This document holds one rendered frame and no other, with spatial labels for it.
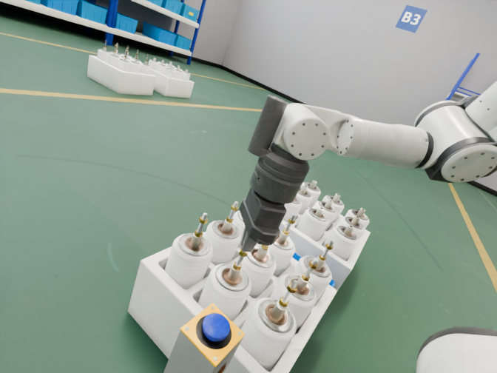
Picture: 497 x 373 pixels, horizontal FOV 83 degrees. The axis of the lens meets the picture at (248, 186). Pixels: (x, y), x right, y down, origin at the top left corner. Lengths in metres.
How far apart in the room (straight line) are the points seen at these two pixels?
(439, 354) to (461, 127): 0.32
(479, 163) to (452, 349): 0.27
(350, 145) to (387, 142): 0.06
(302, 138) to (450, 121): 0.25
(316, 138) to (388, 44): 6.57
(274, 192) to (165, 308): 0.38
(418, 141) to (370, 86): 6.35
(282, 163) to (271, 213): 0.09
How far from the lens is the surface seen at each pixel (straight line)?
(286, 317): 0.62
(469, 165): 0.54
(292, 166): 0.45
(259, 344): 0.61
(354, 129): 0.48
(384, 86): 6.83
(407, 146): 0.52
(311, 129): 0.42
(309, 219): 1.04
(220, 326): 0.45
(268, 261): 0.72
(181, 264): 0.66
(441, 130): 0.55
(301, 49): 7.43
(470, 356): 0.42
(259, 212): 0.48
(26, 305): 0.87
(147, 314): 0.77
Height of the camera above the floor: 0.67
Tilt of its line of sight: 24 degrees down
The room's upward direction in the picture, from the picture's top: 22 degrees clockwise
